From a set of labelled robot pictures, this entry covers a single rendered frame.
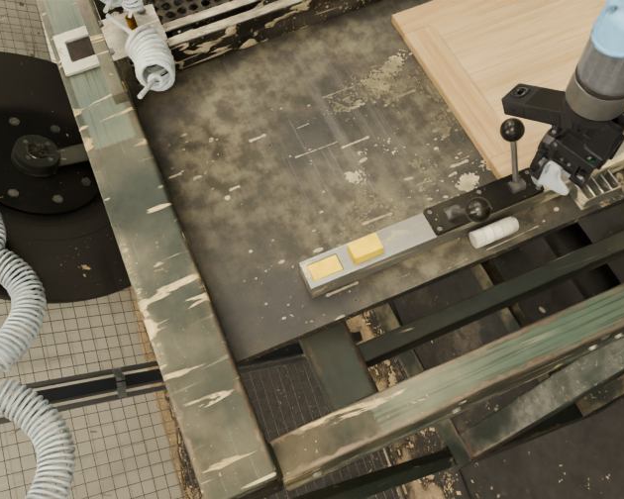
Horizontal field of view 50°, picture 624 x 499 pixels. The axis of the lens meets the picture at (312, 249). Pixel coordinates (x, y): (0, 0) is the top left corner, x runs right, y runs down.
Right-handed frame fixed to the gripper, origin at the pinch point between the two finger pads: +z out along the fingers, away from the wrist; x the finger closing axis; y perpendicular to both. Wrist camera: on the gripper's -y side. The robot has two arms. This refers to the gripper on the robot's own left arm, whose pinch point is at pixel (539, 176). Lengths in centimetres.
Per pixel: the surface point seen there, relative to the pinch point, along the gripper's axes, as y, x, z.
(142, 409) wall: -186, -88, 455
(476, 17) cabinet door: -34.0, 28.6, 10.6
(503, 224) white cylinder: -0.4, -4.8, 9.2
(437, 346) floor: -21, 41, 212
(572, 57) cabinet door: -14.5, 33.0, 10.6
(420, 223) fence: -9.7, -14.8, 8.2
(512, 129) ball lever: -7.5, 1.8, -3.3
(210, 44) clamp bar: -64, -14, 8
